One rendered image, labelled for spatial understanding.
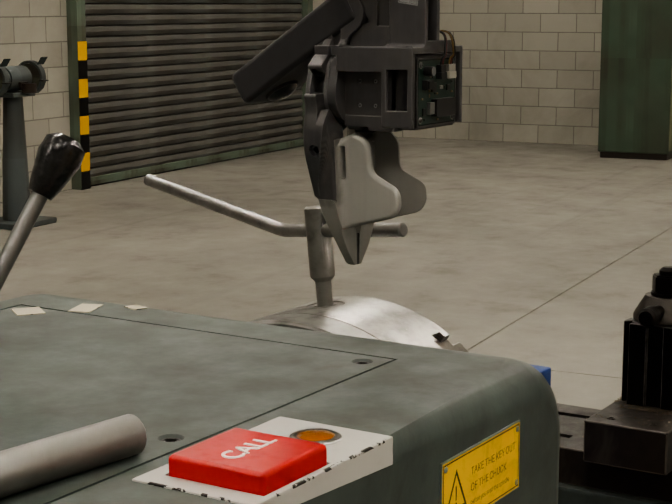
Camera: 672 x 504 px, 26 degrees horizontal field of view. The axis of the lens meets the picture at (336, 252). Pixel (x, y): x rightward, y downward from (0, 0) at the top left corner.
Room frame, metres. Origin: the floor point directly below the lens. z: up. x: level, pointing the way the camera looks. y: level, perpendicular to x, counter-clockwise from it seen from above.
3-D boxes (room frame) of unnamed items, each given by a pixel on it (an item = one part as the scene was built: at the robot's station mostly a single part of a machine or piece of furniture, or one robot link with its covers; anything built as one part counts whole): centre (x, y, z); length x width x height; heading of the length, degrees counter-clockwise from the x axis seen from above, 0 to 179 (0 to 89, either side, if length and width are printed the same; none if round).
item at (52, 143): (1.02, 0.19, 1.38); 0.04 x 0.03 x 0.05; 148
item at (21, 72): (9.89, 2.18, 0.57); 0.47 x 0.37 x 1.14; 154
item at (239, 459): (0.72, 0.04, 1.26); 0.06 x 0.06 x 0.02; 58
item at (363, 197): (0.97, -0.02, 1.36); 0.06 x 0.03 x 0.09; 58
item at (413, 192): (1.00, -0.04, 1.36); 0.06 x 0.03 x 0.09; 58
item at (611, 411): (1.68, -0.38, 1.00); 0.20 x 0.10 x 0.05; 148
